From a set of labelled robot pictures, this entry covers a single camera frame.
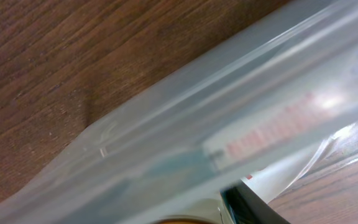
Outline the clear plastic container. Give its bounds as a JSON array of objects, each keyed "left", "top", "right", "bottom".
[{"left": 0, "top": 1, "right": 358, "bottom": 224}]

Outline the white Panadol medicine box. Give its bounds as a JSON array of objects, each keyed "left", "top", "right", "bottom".
[{"left": 201, "top": 91, "right": 351, "bottom": 171}]

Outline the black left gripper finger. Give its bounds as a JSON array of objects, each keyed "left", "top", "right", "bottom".
[{"left": 221, "top": 182, "right": 290, "bottom": 224}]

